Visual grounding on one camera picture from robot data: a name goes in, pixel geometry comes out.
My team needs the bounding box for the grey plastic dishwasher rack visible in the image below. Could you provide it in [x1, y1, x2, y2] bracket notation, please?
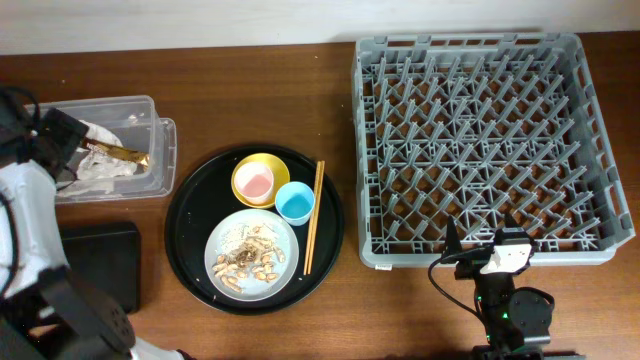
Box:
[352, 33, 636, 270]

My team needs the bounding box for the crumpled white tissue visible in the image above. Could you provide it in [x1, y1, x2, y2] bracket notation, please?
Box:
[58, 120, 137, 197]

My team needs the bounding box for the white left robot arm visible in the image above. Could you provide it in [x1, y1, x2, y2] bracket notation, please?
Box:
[1, 86, 189, 359]

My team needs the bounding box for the clear plastic waste bin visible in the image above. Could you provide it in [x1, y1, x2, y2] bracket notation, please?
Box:
[40, 95, 178, 204]

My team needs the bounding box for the black rectangular box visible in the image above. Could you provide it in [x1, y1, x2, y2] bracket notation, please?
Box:
[61, 222, 141, 314]

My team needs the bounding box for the gold snack wrapper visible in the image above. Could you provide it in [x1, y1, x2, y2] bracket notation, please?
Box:
[81, 138, 150, 169]

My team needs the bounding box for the grey plate with food scraps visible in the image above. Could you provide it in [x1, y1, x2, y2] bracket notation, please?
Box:
[204, 209, 300, 302]

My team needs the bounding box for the light blue cup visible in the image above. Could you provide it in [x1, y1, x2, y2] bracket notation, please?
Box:
[275, 181, 315, 226]

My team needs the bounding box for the yellow bowl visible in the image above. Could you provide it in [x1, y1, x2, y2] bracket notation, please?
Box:
[231, 153, 290, 209]

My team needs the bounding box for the pink cup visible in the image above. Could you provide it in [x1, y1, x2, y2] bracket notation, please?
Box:
[233, 162, 274, 205]

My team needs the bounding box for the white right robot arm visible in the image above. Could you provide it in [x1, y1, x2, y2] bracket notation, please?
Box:
[437, 214, 581, 360]

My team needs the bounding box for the wooden chopstick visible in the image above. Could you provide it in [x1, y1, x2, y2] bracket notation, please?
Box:
[303, 161, 322, 276]
[307, 160, 325, 275]

